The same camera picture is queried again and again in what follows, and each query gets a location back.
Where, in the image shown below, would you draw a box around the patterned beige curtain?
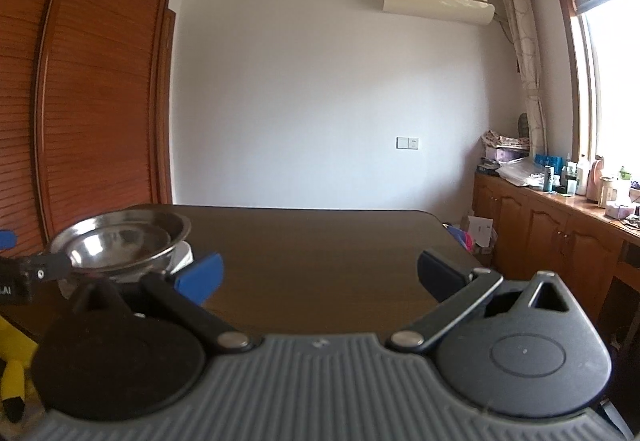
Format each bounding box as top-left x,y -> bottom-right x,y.
496,0 -> 549,157

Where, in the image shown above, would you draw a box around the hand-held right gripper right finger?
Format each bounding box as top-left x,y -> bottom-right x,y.
390,248 -> 571,354

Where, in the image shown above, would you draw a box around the large stainless steel bowl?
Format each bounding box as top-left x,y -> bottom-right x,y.
47,211 -> 192,281

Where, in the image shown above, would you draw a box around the wooden framed window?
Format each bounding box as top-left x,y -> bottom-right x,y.
548,0 -> 640,163

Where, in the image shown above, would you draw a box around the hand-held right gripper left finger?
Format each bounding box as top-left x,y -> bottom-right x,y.
70,252 -> 253,354

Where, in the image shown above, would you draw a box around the brown louvered wooden wardrobe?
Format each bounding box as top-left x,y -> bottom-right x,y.
0,0 -> 175,252

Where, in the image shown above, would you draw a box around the low wooden cabinet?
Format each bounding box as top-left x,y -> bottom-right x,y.
472,171 -> 640,322

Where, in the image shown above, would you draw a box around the white plastic bags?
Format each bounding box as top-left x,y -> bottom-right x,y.
495,158 -> 546,187

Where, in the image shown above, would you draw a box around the yellow plush toy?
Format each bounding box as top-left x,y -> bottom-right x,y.
0,316 -> 42,424

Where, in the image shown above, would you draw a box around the wooden door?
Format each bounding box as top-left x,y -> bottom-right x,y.
162,10 -> 177,203

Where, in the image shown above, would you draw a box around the white cardboard box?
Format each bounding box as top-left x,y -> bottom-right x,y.
460,215 -> 499,267

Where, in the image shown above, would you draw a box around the row of toiletry bottles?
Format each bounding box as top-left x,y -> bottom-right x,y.
534,152 -> 640,222

